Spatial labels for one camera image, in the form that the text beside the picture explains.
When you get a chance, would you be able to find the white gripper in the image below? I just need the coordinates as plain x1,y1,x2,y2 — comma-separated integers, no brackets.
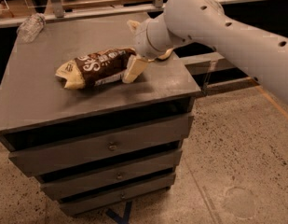
122,12,194,84

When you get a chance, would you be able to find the brown chip bag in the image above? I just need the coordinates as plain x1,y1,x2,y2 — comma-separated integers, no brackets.
55,48,136,90

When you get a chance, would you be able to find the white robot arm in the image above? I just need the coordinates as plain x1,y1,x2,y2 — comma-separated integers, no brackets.
123,0,288,104

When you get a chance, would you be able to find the yellow sponge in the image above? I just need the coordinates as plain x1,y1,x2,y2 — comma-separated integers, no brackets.
157,49,173,61

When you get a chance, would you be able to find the grey drawer cabinet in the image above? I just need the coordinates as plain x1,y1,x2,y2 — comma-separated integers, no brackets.
0,16,199,204

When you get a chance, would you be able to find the top grey drawer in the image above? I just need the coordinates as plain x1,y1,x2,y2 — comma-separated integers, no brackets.
9,114,193,176

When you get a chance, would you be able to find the grey drawer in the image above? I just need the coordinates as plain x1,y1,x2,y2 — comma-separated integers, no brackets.
9,114,193,176
40,148,182,200
60,173,175,216

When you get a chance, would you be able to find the middle grey drawer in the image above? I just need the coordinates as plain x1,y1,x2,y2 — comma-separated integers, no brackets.
40,148,182,200

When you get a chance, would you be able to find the bottom grey drawer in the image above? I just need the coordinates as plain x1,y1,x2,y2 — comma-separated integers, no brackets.
60,173,175,216

